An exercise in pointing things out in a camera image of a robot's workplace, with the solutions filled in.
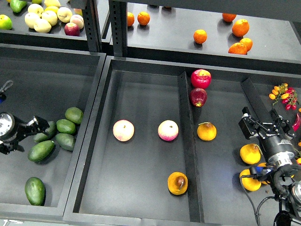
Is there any pink peach left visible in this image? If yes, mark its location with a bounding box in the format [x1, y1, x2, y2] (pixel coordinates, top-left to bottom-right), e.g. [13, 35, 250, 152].
[113, 120, 135, 142]

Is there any yellow pear upper right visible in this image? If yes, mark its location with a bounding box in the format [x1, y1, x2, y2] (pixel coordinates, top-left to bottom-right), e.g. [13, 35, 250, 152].
[239, 144, 261, 165]

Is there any green apple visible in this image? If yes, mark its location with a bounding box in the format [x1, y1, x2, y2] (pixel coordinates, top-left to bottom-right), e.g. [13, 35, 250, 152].
[0, 14, 12, 30]

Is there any dark red apple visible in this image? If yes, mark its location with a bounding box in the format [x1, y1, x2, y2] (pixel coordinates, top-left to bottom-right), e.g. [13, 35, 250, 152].
[189, 88, 207, 107]

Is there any orange top right edge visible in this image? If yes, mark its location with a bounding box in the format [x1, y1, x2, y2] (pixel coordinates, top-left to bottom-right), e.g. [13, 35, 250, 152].
[222, 13, 237, 23]

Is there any yellow pear lower right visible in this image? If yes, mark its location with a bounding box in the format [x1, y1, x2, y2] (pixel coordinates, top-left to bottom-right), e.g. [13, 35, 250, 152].
[239, 169, 261, 192]

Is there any bright red apple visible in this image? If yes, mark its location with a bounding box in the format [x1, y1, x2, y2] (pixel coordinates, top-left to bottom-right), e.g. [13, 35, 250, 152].
[190, 69, 212, 89]

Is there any orange right small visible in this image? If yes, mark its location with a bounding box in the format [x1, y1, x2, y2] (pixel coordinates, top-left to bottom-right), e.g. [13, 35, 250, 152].
[240, 38, 253, 51]

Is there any green avocado middle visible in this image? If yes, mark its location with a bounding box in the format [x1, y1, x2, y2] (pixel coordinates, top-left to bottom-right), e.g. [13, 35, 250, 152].
[56, 119, 76, 135]

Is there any pale yellow pear centre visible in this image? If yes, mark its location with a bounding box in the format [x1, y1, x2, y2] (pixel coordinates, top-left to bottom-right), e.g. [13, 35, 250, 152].
[41, 10, 58, 26]

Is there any orange front right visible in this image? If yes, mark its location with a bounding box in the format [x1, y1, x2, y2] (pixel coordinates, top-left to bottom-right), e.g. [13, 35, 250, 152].
[228, 42, 247, 55]

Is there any black shelf post left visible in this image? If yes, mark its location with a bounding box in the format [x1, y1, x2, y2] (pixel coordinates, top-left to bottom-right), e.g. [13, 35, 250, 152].
[70, 0, 102, 52]

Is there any red chili pepper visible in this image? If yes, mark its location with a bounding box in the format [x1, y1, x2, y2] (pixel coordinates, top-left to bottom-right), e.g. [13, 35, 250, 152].
[292, 113, 301, 132]

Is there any black left tray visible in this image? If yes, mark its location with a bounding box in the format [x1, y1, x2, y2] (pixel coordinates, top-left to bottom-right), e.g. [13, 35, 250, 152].
[0, 44, 106, 221]

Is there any light green avocado front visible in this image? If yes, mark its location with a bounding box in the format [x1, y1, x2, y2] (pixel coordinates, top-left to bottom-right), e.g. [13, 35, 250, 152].
[27, 140, 55, 162]

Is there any cherry tomato bunch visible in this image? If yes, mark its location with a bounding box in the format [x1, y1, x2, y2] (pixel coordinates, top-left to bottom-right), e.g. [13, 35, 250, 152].
[269, 83, 301, 111]

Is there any pale yellow pear left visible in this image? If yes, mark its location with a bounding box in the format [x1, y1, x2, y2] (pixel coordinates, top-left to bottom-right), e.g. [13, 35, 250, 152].
[24, 12, 40, 29]

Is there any pale peach on shelf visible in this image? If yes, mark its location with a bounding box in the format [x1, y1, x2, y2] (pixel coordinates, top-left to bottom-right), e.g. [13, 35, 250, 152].
[70, 14, 84, 30]

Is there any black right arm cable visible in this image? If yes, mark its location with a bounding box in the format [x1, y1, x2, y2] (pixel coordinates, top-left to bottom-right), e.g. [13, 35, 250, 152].
[241, 174, 283, 226]

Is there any pink peach right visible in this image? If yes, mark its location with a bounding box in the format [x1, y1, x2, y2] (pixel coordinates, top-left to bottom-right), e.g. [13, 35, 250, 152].
[158, 120, 179, 141]

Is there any black tray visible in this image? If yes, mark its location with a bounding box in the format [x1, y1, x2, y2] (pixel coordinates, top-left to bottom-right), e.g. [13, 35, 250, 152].
[63, 57, 301, 226]
[0, 44, 106, 221]

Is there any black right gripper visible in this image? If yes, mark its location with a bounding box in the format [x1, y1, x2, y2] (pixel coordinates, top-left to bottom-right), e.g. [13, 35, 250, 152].
[238, 106, 296, 164]

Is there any yellow pear far right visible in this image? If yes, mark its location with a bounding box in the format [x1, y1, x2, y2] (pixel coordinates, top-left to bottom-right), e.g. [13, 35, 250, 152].
[257, 162, 275, 185]

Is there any black centre tray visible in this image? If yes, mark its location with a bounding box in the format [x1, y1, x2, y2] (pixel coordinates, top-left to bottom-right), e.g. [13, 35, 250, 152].
[63, 57, 301, 226]

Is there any dark green avocado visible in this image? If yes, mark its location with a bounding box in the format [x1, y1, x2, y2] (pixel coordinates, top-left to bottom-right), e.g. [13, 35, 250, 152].
[24, 177, 46, 206]

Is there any red apple on shelf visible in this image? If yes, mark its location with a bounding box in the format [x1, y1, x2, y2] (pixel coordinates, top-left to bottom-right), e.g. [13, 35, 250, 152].
[64, 22, 80, 37]

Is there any pale yellow pear front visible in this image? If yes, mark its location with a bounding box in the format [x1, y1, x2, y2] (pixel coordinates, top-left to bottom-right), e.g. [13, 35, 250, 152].
[33, 18, 52, 33]

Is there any green avocado lower right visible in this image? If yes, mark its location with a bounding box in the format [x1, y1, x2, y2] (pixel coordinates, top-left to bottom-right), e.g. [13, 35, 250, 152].
[55, 133, 76, 151]

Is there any orange shelf centre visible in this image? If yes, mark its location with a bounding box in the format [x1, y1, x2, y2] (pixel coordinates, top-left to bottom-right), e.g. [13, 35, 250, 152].
[193, 29, 207, 44]

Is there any large orange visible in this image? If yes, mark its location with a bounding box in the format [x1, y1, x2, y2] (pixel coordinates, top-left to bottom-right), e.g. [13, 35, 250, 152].
[232, 19, 250, 37]

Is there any black divider right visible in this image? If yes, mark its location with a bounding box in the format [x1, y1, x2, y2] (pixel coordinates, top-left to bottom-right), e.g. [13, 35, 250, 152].
[239, 78, 301, 189]

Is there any green avocado top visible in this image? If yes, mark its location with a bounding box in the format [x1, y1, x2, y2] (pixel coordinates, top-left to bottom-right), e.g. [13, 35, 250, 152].
[65, 107, 84, 124]

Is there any pink peach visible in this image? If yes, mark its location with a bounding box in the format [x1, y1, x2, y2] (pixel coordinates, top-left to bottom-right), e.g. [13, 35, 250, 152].
[158, 120, 179, 141]
[113, 120, 135, 142]

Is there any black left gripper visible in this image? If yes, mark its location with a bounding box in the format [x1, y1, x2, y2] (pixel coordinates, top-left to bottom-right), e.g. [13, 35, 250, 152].
[0, 112, 50, 154]

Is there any green avocado hidden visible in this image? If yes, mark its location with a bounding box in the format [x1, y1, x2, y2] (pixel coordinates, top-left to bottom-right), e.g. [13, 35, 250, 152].
[33, 121, 57, 143]

